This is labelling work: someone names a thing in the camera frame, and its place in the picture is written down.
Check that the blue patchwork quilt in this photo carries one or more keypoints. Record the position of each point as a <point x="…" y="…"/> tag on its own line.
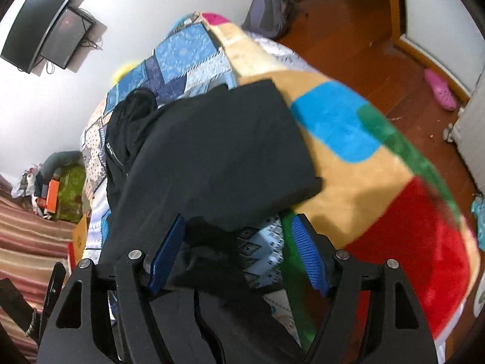
<point x="182" y="53"/>

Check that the orange box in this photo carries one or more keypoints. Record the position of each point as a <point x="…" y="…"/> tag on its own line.
<point x="52" y="197"/>

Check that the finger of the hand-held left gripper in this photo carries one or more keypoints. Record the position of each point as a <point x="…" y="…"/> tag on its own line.
<point x="53" y="292"/>

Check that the colourful block fleece blanket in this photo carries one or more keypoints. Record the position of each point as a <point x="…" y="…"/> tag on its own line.
<point x="360" y="182"/>

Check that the pink slipper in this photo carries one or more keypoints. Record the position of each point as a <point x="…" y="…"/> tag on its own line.
<point x="439" y="89"/>

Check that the grey cloth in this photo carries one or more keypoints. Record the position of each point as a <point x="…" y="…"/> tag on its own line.
<point x="62" y="161"/>

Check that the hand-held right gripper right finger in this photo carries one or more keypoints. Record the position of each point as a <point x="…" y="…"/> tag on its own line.
<point x="309" y="258"/>

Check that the person's left forearm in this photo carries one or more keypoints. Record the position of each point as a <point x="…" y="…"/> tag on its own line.
<point x="17" y="307"/>

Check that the wooden door frame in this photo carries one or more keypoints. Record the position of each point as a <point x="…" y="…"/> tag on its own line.
<point x="394" y="7"/>

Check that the tan cardboard box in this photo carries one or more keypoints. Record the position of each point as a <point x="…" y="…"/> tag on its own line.
<point x="81" y="235"/>

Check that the teal cloth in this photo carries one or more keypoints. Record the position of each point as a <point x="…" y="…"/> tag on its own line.
<point x="479" y="216"/>

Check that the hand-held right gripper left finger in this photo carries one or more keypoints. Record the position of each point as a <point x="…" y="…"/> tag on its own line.
<point x="166" y="258"/>

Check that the large black garment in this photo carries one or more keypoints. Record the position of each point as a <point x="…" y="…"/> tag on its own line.
<point x="212" y="151"/>

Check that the yellow printed fleece blanket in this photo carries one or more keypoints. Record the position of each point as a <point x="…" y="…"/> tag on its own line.
<point x="122" y="72"/>

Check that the white cabinet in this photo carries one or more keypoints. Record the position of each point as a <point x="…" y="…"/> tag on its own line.
<point x="471" y="129"/>

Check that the green bag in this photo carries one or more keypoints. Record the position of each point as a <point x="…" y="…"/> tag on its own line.
<point x="72" y="193"/>

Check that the striped brown blanket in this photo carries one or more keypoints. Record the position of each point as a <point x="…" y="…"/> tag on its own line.
<point x="22" y="235"/>

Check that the large curved black monitor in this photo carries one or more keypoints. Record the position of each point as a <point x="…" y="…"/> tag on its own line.
<point x="34" y="19"/>

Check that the black zippered jacket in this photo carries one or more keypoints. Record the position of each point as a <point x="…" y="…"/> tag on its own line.
<point x="125" y="129"/>

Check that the black wall-mounted box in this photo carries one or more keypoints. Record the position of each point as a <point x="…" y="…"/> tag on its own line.
<point x="64" y="38"/>

